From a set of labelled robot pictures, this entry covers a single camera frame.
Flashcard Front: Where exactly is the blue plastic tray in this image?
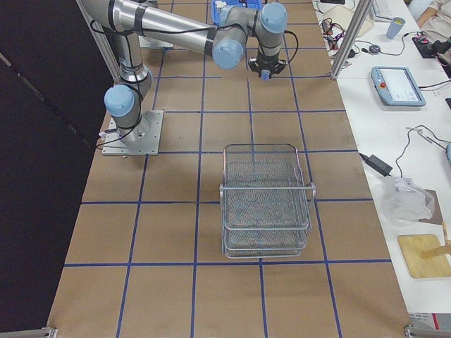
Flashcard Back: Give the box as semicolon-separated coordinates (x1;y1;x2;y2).
211;0;264;25

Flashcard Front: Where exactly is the white circuit breaker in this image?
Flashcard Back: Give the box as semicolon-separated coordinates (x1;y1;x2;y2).
214;0;227;11

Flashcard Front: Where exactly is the blue teach pendant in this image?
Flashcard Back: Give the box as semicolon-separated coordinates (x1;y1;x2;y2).
371;66;426;107

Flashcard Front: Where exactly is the light blue cup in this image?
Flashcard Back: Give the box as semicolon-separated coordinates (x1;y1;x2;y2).
385;17;405;39

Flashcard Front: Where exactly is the black power adapter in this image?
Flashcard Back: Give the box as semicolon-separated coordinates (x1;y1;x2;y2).
359;153;393;177

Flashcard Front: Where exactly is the person in beige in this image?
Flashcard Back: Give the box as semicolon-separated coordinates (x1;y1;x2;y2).
416;0;450;42

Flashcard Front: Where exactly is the clear plastic bag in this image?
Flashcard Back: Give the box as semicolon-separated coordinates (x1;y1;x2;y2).
381;176;434;222

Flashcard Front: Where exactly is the brown cardboard sheet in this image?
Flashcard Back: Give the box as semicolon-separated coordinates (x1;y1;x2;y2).
419;189;443;225

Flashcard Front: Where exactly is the wooden board stand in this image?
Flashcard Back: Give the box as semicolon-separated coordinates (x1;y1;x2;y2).
397;222;450;279

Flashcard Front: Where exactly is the aluminium frame post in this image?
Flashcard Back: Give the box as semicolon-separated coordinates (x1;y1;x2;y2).
328;0;374;80

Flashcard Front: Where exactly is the silver wire mesh shelf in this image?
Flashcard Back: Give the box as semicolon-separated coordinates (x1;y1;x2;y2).
220;144;316;258

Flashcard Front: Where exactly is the black cable on desk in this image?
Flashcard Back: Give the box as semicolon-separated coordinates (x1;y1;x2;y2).
394;125;450;177

